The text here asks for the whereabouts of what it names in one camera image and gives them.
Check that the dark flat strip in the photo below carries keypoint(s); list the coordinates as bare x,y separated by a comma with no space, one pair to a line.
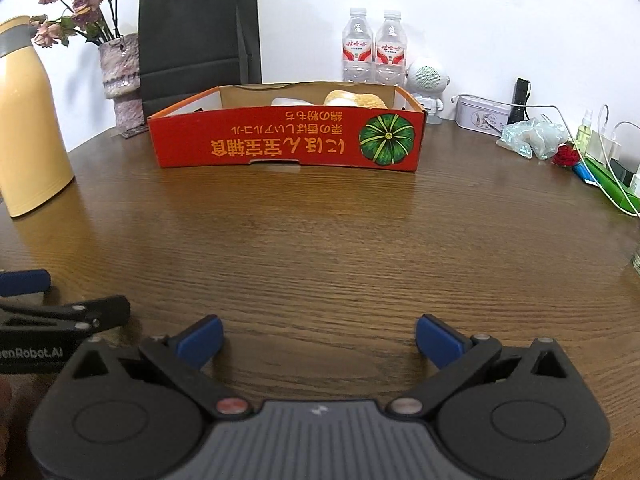
136,132

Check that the white astronaut speaker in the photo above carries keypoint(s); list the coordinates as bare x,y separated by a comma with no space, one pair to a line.
427,79

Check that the red cardboard box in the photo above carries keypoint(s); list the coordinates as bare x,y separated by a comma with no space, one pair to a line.
285,132

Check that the black adapter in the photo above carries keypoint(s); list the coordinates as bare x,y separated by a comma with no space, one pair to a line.
622,170

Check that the black flashlight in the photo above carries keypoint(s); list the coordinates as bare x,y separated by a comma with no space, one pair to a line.
518,101

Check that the white tin box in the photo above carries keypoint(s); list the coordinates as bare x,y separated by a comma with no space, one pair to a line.
481,114

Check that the yellow thermos jug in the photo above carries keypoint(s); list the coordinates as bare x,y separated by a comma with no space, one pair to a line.
30,135

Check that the crumpled clear plastic bag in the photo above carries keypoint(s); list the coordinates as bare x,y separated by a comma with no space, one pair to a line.
532,136

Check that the yellow sponge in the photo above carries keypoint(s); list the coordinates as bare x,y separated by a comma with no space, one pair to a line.
356,100

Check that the green flat box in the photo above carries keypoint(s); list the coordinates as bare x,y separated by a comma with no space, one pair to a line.
610,186

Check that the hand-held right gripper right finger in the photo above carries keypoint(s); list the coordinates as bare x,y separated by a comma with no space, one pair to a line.
440,341

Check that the water bottle with red label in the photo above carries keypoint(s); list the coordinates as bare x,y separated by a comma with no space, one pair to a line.
358,45
391,47

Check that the black paper bag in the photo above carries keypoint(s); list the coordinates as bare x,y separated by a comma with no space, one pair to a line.
195,30

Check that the small green spray bottle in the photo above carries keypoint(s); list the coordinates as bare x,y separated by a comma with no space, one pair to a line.
584,134

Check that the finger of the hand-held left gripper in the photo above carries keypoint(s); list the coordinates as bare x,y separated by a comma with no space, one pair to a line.
25,281
97,308

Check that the mottled purple vase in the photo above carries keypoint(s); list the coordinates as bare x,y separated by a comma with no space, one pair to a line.
120,70

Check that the dried pink flowers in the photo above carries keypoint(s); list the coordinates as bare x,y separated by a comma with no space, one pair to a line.
82,0

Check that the red rose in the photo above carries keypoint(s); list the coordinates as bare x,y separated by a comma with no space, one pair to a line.
566,156

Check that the blue flat item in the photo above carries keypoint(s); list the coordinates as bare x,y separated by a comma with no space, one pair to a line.
585,175

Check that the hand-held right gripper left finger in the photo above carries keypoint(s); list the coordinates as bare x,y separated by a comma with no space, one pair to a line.
202,341

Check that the white charger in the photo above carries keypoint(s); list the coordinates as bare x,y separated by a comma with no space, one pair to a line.
606,149

